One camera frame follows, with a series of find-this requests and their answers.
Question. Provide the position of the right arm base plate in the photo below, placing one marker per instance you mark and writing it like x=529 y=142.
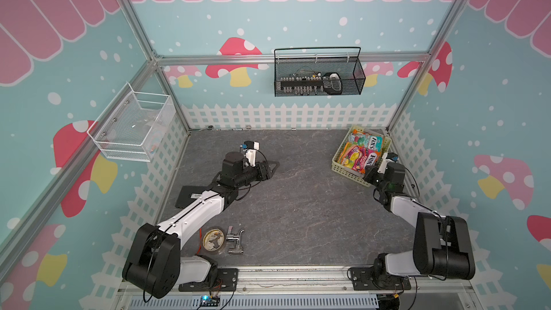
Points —
x=368 y=279

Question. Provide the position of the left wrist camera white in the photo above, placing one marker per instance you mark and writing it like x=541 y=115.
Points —
x=252 y=146

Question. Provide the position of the black wire wall basket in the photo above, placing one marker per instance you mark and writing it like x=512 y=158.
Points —
x=318 y=71

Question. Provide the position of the black network switch box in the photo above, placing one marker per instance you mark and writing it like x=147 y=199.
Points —
x=192 y=196

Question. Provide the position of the aluminium front rail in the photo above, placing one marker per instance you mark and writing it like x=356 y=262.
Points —
x=254 y=280

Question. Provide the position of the items in black basket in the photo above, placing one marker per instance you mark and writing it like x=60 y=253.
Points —
x=314 y=84

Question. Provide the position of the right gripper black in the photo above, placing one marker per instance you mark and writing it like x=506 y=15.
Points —
x=369 y=176

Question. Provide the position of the orange candy bag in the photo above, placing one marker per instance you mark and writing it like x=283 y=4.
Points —
x=356 y=158

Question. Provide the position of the small green-lit circuit board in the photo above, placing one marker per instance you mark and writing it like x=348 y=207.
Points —
x=209 y=301

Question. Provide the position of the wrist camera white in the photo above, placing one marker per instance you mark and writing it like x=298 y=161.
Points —
x=387 y=158
x=252 y=146

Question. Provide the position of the white wire wall basket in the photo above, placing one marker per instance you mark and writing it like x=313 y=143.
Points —
x=133 y=126

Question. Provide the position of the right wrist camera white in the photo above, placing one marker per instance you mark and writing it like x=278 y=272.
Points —
x=387 y=158

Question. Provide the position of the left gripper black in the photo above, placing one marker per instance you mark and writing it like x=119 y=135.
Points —
x=265 y=169

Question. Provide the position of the chrome metal faucet part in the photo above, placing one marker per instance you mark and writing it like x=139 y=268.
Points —
x=234 y=239

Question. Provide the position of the tape roll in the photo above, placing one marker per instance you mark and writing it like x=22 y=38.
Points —
x=213 y=240

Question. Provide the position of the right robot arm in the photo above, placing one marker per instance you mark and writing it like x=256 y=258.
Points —
x=442 y=245

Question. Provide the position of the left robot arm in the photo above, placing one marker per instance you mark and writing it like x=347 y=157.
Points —
x=155 y=264

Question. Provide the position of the green plastic basket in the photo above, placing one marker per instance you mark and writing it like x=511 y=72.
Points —
x=354 y=176

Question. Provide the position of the teal candy bag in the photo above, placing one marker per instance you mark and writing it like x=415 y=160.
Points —
x=367 y=140

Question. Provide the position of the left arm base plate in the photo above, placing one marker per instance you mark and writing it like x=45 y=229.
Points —
x=224 y=279

